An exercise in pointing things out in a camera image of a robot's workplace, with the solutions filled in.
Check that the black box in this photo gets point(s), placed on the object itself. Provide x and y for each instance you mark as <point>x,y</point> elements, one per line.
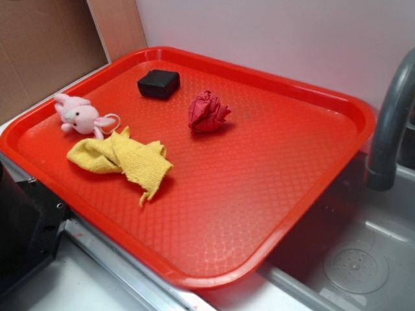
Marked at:
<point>159,84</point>

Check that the pink plush bunny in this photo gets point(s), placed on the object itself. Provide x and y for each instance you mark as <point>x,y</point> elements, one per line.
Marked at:
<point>77,114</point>

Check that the yellow knitted cloth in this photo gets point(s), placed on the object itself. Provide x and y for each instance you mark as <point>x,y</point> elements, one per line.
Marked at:
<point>142,164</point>

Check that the grey faucet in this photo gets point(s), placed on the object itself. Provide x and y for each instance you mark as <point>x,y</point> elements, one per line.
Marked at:
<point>393,139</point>

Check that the grey sink basin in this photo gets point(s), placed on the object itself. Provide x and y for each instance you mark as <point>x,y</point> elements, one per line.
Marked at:
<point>353,249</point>

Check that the crumpled red cloth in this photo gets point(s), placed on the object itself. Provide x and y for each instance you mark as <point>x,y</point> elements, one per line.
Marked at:
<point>206,114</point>

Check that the red plastic tray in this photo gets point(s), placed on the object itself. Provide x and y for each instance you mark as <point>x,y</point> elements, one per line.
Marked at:
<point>232,194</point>

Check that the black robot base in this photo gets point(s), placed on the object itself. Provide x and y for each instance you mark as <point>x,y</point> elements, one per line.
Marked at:
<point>32,221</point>

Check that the brown cardboard panel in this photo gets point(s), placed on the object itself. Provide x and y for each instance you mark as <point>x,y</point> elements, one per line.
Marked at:
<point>47,45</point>

